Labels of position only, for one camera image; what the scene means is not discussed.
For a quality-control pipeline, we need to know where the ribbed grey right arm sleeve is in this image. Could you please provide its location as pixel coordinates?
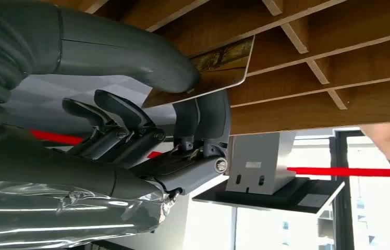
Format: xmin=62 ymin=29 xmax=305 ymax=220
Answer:
xmin=0 ymin=0 xmax=63 ymax=140

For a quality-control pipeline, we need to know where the white box-shaped stand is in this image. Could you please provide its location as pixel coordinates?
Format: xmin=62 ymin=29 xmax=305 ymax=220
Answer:
xmin=225 ymin=131 xmax=298 ymax=196

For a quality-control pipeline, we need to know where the crinkled silver foil wrap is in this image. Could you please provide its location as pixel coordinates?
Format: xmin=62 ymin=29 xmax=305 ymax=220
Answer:
xmin=0 ymin=181 xmax=177 ymax=250

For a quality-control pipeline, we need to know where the wooden pigeonhole shelf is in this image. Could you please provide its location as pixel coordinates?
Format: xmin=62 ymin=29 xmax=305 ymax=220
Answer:
xmin=43 ymin=0 xmax=390 ymax=136

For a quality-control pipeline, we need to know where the grey label sticker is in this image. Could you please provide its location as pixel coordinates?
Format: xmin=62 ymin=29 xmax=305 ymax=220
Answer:
xmin=298 ymin=193 xmax=331 ymax=209

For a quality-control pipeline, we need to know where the red barrier tape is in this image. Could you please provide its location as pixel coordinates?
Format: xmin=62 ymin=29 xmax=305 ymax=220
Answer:
xmin=29 ymin=129 xmax=390 ymax=179

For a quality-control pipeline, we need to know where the black flat base plate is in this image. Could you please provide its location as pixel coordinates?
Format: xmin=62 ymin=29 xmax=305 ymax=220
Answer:
xmin=191 ymin=177 xmax=346 ymax=215

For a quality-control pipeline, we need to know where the black window frame post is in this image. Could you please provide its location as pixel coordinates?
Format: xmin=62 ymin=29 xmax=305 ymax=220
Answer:
xmin=331 ymin=129 xmax=355 ymax=250

